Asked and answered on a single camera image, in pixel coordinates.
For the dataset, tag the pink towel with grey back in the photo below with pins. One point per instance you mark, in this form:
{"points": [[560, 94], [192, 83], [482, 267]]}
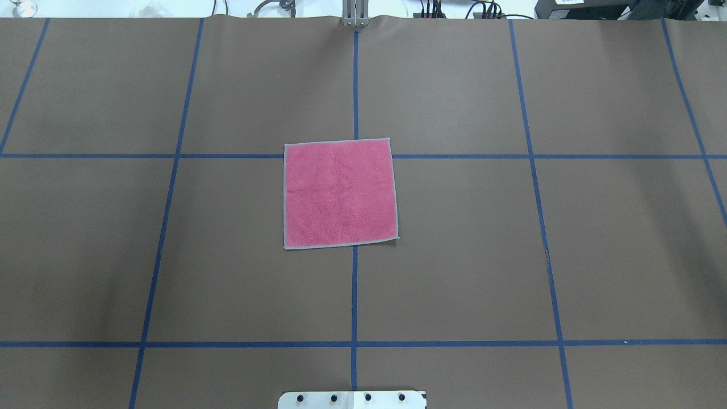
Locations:
{"points": [[338, 194]]}

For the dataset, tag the aluminium frame post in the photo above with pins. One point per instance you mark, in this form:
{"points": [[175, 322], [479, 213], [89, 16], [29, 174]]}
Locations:
{"points": [[355, 13]]}

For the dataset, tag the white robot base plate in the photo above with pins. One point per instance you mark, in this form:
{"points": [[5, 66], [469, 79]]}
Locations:
{"points": [[354, 399]]}

